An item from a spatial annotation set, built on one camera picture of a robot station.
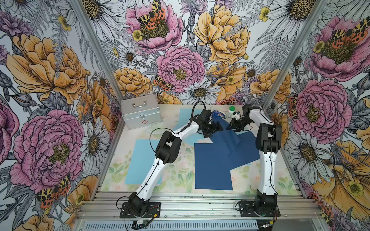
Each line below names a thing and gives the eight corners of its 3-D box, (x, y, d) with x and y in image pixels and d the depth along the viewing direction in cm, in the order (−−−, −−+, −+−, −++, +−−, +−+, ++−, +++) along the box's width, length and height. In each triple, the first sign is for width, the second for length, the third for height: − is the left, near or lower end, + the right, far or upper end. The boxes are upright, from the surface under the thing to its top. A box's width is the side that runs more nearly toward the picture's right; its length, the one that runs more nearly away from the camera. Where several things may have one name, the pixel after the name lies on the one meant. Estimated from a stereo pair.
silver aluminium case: (130, 132, 108) (122, 117, 95) (127, 112, 122) (120, 96, 109) (164, 123, 114) (161, 108, 101) (158, 105, 128) (154, 89, 114)
